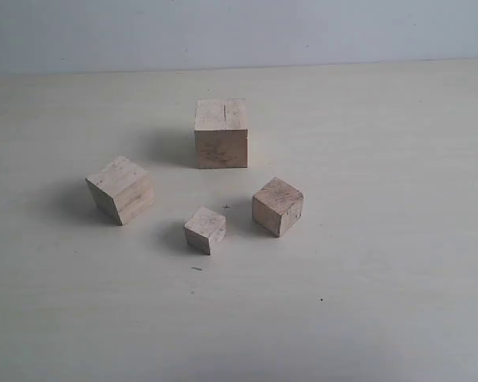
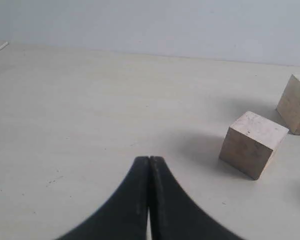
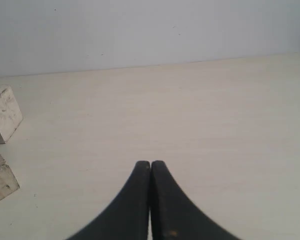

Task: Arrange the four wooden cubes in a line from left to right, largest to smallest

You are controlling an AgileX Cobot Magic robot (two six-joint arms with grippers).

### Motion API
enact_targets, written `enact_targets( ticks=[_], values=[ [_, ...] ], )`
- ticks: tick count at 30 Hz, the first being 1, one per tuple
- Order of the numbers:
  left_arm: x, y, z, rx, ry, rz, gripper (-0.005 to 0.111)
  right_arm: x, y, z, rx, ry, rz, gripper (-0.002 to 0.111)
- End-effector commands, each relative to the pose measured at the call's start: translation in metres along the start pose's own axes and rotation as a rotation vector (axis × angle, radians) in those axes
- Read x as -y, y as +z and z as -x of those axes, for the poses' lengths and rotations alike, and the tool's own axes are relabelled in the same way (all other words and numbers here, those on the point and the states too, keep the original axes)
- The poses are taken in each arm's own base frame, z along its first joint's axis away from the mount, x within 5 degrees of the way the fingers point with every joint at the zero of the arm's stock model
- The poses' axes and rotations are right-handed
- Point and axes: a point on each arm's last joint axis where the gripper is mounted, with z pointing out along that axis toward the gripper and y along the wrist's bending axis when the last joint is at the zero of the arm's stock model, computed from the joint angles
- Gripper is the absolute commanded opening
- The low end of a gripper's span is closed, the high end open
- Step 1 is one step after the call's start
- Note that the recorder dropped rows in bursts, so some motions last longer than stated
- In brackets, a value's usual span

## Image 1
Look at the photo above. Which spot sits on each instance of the third largest wooden cube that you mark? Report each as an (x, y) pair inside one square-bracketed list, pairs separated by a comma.
[(277, 206)]

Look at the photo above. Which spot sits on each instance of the smallest wooden cube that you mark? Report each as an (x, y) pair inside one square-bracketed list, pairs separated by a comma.
[(204, 229)]

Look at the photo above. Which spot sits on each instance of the second largest wooden cube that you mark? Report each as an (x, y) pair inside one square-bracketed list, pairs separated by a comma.
[(121, 190)]

